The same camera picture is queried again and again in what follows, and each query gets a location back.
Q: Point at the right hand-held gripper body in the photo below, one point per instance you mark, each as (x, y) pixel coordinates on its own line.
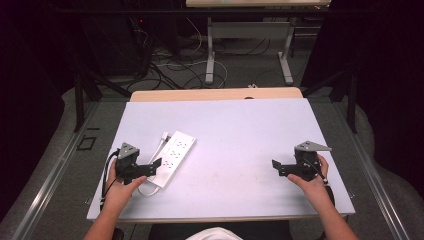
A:
(305, 161)

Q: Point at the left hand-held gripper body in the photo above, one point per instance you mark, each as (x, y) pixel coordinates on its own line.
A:
(128, 161)

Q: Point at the person's right hand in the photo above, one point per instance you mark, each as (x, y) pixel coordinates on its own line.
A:
(311, 186)

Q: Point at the person's left hand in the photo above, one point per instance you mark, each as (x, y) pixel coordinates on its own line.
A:
(120, 192)

